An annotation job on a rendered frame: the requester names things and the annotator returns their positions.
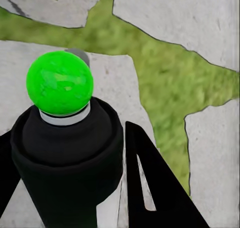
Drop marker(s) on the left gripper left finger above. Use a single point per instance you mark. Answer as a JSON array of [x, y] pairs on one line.
[[9, 175]]

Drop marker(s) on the insectifuge atomizer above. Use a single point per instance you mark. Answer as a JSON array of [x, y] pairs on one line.
[[68, 146]]

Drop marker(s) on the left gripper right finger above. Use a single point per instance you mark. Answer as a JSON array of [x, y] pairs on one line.
[[174, 207]]

